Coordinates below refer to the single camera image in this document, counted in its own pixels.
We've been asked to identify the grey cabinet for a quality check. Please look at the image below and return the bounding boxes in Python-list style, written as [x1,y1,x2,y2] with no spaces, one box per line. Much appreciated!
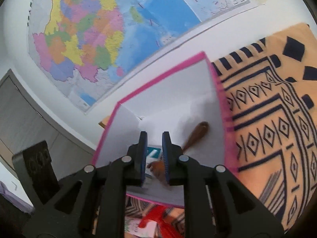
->
[1,70,94,179]

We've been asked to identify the colourful wall map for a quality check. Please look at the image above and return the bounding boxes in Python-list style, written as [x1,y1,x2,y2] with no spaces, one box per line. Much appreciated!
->
[27,0,200,112]

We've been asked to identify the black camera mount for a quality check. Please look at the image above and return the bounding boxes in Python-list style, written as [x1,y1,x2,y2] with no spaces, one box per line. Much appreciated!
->
[12,140,60,208]

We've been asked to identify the pink tissue packet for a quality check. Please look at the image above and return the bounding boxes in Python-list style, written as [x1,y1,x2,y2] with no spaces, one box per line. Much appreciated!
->
[124,217,157,237]

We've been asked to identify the orange patterned blanket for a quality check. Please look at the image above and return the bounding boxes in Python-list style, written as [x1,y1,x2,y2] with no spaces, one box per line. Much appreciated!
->
[99,22,317,233]

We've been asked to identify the red packet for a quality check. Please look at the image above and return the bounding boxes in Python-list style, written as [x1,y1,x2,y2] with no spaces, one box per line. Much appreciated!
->
[138,205,183,238]

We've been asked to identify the pink cardboard box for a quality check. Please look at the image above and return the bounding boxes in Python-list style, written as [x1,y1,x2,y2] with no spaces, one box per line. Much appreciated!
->
[91,51,239,208]

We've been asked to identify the white teal medicine box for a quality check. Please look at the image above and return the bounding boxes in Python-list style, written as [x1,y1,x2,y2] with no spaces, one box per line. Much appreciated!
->
[145,147,164,178]

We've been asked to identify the wooden brush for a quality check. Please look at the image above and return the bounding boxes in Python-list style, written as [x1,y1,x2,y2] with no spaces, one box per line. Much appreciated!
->
[147,121,210,185]

